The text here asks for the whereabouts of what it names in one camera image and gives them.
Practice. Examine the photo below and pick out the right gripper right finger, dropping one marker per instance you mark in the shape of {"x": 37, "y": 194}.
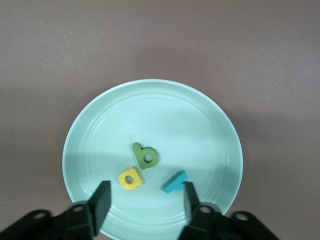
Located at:
{"x": 200, "y": 220}

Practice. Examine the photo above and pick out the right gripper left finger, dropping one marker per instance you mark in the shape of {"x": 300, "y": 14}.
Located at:
{"x": 95, "y": 215}

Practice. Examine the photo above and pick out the teal letter y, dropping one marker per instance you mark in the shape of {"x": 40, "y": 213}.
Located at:
{"x": 175, "y": 183}

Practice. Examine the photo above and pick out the yellow letter a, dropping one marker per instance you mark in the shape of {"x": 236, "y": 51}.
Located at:
{"x": 136, "y": 179}

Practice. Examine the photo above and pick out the green letter b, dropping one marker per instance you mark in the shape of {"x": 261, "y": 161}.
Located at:
{"x": 140, "y": 160}

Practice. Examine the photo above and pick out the pale green plate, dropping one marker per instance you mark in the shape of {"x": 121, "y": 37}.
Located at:
{"x": 155, "y": 120}

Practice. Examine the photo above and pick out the brown table cover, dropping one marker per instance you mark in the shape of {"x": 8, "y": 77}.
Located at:
{"x": 50, "y": 50}

